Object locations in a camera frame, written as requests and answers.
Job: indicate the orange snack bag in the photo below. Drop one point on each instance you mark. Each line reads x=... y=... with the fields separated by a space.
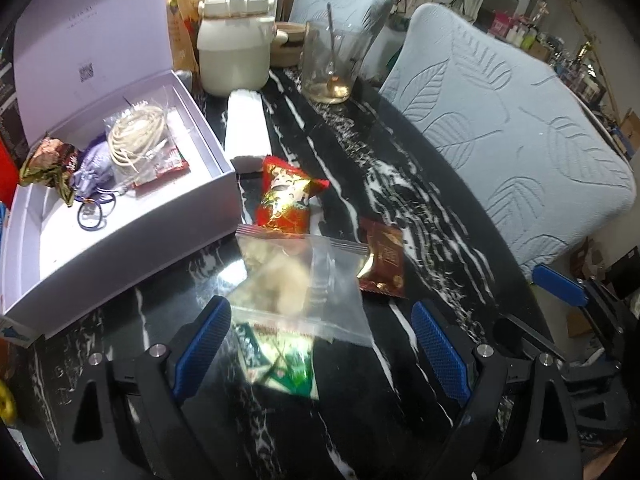
x=182 y=15

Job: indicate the white long box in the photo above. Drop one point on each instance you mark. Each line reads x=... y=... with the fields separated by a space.
x=245 y=125

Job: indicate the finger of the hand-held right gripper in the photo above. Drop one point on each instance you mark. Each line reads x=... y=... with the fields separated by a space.
x=525 y=335
x=557 y=282

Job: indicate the blue white small box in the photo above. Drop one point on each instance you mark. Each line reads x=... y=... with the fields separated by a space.
x=12 y=332

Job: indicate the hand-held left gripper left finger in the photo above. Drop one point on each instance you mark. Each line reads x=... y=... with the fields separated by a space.
x=200 y=350

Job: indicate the red white long packet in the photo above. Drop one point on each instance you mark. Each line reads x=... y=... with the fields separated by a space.
x=170 y=166

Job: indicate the glass cup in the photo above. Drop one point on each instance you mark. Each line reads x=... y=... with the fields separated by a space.
x=320 y=60

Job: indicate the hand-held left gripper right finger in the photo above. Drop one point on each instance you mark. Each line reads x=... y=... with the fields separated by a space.
x=440 y=355

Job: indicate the row of bottles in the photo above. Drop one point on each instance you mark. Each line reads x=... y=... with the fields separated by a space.
x=520 y=35

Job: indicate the dark red small sachet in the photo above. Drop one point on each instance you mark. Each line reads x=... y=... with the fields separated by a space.
x=385 y=260

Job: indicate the metal spoon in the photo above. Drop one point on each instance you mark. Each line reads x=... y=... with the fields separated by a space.
x=330 y=35

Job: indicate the clear zip bag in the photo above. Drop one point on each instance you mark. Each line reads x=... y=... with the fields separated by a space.
x=300 y=285

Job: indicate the black printed box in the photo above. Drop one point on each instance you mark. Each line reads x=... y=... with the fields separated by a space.
x=7 y=100

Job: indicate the yellow object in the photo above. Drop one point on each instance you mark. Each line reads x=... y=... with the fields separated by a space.
x=7 y=400

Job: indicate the red gold snack packet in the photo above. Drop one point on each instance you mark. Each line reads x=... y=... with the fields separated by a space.
x=282 y=195

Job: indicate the lavender gift box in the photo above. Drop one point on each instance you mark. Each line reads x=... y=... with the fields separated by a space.
x=100 y=25

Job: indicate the green snack packet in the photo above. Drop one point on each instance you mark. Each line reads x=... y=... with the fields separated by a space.
x=280 y=365

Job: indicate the red canister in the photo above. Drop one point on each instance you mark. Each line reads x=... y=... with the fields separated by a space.
x=4 y=157

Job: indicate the brown gold snack packet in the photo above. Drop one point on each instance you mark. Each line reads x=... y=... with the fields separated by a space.
x=47 y=160

